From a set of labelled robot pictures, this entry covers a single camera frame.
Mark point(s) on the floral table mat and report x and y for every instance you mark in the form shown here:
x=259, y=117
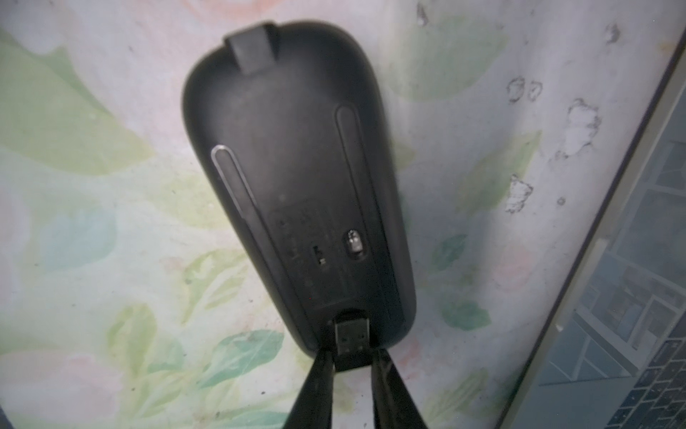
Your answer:
x=127, y=300

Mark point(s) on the black usb mouse receiver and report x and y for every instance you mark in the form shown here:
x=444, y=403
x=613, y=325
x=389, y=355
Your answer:
x=352, y=343

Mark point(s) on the black wireless mouse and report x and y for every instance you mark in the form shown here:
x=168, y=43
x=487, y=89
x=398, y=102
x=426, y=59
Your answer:
x=288, y=124

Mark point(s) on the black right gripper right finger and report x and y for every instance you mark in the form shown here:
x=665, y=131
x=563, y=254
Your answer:
x=393, y=406

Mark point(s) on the silver open laptop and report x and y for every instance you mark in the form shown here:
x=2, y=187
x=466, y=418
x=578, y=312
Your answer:
x=612, y=351

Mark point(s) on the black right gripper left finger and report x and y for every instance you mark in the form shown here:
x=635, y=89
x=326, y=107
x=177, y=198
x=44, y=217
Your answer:
x=313, y=407

